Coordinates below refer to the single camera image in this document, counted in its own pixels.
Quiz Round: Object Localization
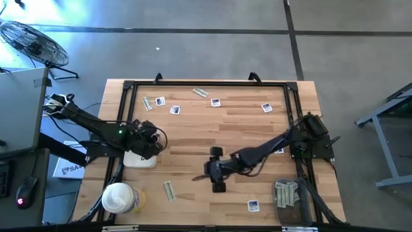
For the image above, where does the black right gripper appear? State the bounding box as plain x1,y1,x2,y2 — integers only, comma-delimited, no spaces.
192,146,230,194

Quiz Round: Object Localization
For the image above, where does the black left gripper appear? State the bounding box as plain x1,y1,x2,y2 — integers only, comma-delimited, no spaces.
128,119,165,161

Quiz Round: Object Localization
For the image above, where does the white plastic bin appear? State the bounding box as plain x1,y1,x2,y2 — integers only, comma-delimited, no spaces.
123,150,158,169

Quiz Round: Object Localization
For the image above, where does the black rig beam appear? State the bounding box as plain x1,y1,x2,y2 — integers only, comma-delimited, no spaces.
41,220,412,232

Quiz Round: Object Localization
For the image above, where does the white-lidded yellow wipes canister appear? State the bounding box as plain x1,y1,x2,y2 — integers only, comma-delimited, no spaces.
101,182,147,215

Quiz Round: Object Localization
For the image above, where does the white printed cardboard box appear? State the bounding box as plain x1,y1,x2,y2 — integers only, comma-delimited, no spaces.
52,140,87,180

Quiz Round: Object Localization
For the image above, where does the black support strut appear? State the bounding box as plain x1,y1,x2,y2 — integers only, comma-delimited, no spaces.
37,131,88,168

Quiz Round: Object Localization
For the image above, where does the dark translucent plastic bin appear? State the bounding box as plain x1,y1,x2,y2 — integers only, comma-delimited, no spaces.
272,177,314,226

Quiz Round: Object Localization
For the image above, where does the dark grey desk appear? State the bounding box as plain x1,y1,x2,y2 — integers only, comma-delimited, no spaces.
0,148,50,226

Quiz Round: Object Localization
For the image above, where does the grey tape piece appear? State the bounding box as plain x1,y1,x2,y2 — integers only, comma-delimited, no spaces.
33,77,52,88

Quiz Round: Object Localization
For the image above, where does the black computer mouse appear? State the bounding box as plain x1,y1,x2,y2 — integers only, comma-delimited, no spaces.
15,176,39,209

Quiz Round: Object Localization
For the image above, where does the black floor fan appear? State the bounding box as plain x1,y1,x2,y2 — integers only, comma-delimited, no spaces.
0,20,80,81

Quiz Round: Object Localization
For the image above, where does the black keyboard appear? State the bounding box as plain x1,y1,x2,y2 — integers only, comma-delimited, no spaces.
0,160,11,198

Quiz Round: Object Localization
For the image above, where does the grey metal table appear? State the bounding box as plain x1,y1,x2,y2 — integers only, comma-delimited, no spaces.
355,82,412,190

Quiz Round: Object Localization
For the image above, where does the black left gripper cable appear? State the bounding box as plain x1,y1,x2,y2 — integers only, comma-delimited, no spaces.
151,126,169,152

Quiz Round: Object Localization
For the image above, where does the silver metal bracket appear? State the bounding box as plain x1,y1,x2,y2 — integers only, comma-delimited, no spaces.
281,226,319,232
102,225,139,232

